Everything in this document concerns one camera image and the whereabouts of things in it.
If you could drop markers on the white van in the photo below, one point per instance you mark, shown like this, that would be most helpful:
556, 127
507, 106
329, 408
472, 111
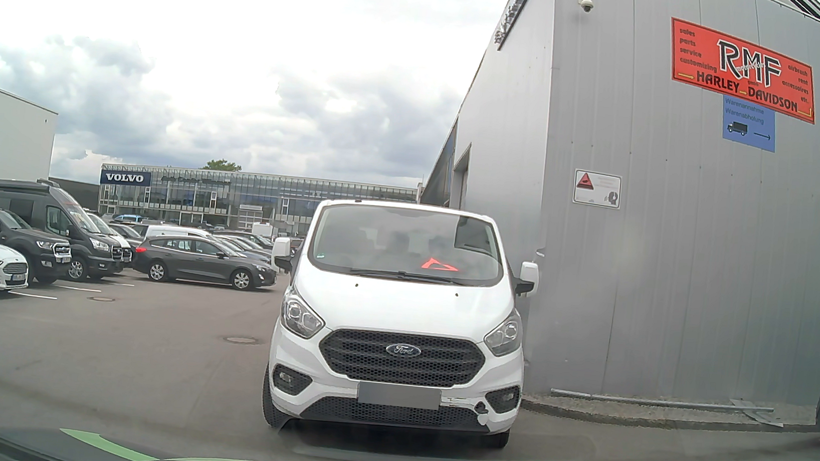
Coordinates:
402, 312

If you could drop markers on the row of parked cars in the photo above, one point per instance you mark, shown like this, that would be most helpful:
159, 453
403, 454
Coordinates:
236, 240

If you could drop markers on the glass-fronted showroom building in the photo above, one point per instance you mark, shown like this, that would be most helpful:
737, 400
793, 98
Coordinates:
233, 198

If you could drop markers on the tree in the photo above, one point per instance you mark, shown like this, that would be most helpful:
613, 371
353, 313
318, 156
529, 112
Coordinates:
221, 165

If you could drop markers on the dark grey estate car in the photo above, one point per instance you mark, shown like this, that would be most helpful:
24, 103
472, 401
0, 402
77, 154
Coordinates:
200, 261

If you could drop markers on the grey metal-clad building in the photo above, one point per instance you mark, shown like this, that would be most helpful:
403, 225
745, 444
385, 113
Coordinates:
676, 271

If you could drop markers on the grey asphalt road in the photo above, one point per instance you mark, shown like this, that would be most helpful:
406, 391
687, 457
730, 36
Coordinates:
144, 340

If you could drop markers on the gravel strip with kerb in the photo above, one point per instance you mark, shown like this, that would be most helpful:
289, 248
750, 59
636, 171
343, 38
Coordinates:
663, 413

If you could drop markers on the black van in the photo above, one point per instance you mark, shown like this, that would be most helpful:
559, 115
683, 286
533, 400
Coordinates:
43, 214

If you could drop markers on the road markings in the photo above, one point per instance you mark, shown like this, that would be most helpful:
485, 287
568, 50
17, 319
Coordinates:
32, 295

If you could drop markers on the dark grey pickup truck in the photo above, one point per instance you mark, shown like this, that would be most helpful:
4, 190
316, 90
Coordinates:
18, 242

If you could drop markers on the white small car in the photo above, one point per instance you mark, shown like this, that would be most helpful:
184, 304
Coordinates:
0, 266

